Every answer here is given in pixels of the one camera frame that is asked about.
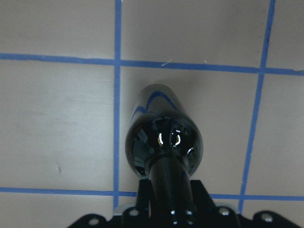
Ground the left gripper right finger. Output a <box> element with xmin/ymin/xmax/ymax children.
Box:
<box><xmin>190</xmin><ymin>180</ymin><xmax>240</xmax><ymax>228</ymax></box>

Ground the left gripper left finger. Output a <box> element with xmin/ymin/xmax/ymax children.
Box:
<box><xmin>114</xmin><ymin>180</ymin><xmax>151</xmax><ymax>228</ymax></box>

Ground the dark wine bottle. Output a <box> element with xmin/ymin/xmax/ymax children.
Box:
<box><xmin>125</xmin><ymin>84</ymin><xmax>203</xmax><ymax>228</ymax></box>

